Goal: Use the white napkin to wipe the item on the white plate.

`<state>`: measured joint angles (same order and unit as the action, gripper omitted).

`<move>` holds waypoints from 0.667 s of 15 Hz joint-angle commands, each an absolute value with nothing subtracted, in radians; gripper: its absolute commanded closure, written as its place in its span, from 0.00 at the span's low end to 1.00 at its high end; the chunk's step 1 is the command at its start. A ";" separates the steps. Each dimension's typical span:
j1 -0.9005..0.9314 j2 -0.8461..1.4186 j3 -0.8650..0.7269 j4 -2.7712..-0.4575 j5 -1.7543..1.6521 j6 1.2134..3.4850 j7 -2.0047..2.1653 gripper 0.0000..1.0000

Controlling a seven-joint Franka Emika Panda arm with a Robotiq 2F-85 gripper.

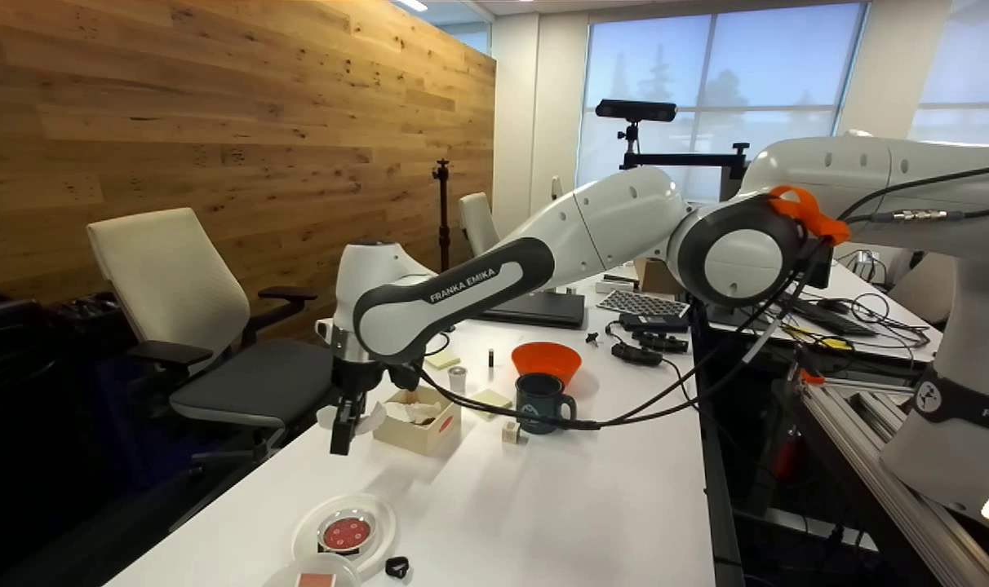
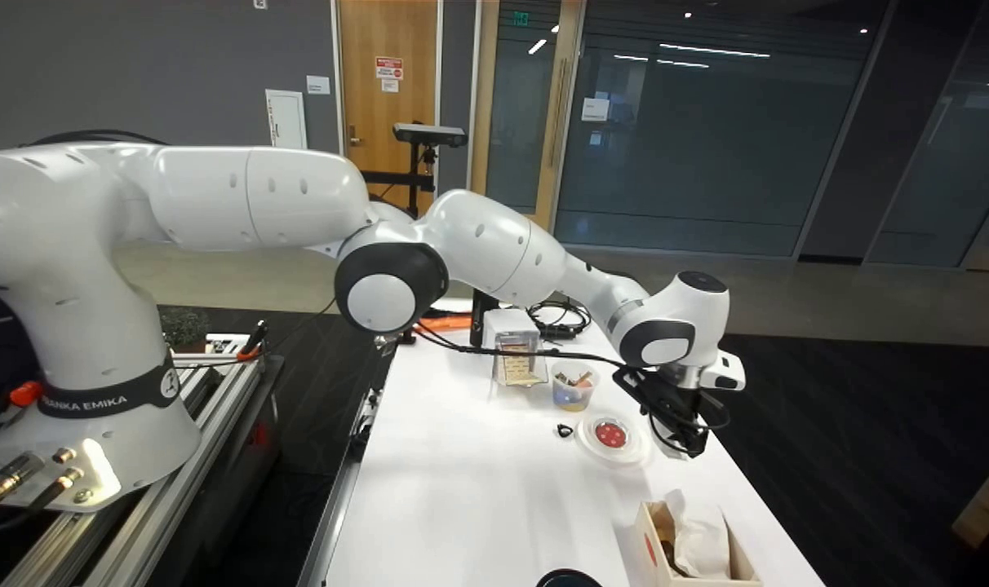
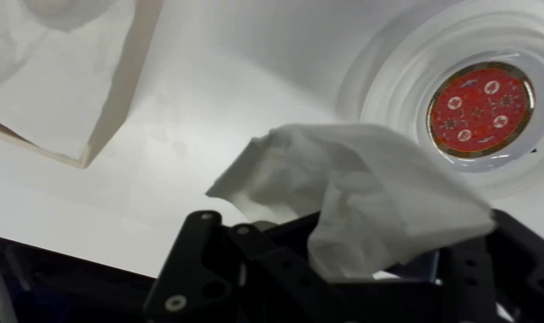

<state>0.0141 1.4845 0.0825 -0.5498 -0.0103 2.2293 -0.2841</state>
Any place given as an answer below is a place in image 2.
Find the wooden door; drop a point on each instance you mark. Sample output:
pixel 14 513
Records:
pixel 383 118

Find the orange stop button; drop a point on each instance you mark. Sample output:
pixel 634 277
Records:
pixel 24 392

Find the clear glass jar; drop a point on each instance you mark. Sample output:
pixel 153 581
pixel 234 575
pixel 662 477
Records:
pixel 516 358

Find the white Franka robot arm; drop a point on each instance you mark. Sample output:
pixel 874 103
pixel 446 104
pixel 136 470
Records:
pixel 186 206

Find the light wooden plank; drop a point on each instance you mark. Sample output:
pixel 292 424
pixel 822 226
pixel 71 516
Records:
pixel 987 507

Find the black binder clip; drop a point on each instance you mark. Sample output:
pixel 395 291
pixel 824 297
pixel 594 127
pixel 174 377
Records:
pixel 566 431

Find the white sign on glass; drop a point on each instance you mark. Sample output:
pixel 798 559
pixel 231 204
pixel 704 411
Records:
pixel 594 108

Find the black stereo camera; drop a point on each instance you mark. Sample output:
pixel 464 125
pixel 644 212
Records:
pixel 429 135

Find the dark blue mug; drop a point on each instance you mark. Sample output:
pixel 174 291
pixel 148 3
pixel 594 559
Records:
pixel 566 578

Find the red black hand tools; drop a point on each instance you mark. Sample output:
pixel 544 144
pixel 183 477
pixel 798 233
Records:
pixel 253 341

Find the aluminium mounting rail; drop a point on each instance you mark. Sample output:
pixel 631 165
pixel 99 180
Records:
pixel 177 468

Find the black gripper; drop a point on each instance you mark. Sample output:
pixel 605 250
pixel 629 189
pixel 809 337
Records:
pixel 692 404

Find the open wooden box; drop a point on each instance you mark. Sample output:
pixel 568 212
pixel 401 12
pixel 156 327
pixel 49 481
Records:
pixel 651 550

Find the small dark green plant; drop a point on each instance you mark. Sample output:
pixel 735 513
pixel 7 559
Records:
pixel 183 327

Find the red round item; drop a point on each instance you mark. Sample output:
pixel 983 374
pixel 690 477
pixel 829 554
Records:
pixel 611 434

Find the white tissue wad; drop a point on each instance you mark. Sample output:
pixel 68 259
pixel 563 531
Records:
pixel 704 537

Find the black camera stand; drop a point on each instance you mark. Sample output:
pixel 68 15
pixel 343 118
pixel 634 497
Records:
pixel 416 180

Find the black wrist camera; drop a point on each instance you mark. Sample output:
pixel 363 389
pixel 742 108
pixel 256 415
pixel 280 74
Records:
pixel 640 384

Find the red white door sign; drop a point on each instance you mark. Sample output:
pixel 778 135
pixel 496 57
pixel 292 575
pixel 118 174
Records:
pixel 389 74

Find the small white wall sign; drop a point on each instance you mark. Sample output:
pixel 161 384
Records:
pixel 318 82

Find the white wall paper sheet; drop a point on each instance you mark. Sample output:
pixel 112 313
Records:
pixel 286 118

